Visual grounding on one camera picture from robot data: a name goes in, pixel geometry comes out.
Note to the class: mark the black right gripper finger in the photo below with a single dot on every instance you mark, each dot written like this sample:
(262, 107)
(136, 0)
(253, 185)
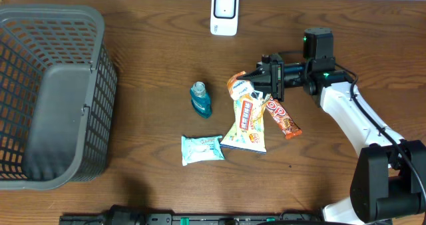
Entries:
(259, 73)
(264, 87)

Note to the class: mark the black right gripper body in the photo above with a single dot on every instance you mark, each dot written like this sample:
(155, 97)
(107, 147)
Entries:
(285, 75)

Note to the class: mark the small orange snack packet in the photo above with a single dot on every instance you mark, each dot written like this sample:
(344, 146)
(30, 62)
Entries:
(238, 88)

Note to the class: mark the red chocolate bar wrapper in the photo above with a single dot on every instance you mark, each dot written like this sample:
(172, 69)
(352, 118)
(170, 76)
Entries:
(283, 119)

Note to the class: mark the yellow snack bag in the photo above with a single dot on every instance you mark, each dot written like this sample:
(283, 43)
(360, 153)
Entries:
(247, 132)

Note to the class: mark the blue mouthwash bottle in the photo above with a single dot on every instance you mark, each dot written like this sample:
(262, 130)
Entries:
(200, 99)

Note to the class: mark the white tissue pack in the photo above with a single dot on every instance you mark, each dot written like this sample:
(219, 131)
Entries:
(201, 149)

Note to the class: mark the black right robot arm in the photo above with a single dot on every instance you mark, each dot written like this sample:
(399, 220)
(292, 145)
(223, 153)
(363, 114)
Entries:
(389, 179)

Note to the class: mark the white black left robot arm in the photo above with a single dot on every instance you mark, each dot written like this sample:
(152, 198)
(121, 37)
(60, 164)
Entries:
(122, 215)

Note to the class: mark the white barcode scanner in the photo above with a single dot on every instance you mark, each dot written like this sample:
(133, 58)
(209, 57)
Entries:
(224, 17)

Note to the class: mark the grey plastic basket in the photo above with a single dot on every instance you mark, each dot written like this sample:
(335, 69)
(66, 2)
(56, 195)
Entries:
(58, 86)

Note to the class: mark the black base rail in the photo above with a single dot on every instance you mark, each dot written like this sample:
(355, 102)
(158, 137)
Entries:
(168, 219)

